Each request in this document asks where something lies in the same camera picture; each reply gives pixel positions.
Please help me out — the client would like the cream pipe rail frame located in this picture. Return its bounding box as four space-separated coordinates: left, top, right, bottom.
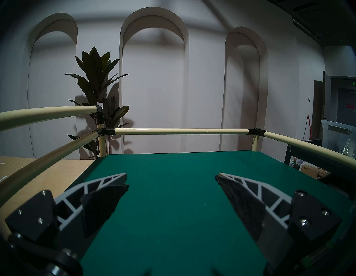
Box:
0 105 356 206

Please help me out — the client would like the red broom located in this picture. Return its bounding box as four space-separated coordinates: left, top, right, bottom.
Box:
303 115 313 139

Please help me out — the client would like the tall dark green plant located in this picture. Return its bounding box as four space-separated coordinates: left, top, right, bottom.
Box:
65 46 130 159

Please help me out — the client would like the green-top table with rail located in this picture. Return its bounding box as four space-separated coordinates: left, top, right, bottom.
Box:
78 150 356 276

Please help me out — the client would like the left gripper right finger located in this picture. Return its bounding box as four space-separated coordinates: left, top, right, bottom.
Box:
215 172 342 274

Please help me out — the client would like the black utility cart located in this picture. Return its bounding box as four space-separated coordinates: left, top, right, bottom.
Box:
284 139 356 195

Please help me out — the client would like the clear plastic storage box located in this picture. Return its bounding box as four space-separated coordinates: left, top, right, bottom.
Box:
321 120 356 160

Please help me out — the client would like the beige wooden table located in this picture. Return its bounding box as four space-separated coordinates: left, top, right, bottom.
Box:
0 156 96 217

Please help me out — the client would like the brown cardboard box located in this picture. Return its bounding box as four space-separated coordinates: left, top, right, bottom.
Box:
300 164 331 180

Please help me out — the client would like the dark door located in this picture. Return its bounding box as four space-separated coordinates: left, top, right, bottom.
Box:
311 71 356 139

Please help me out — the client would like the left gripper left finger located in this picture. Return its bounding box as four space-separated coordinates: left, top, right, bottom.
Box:
5 172 130 260

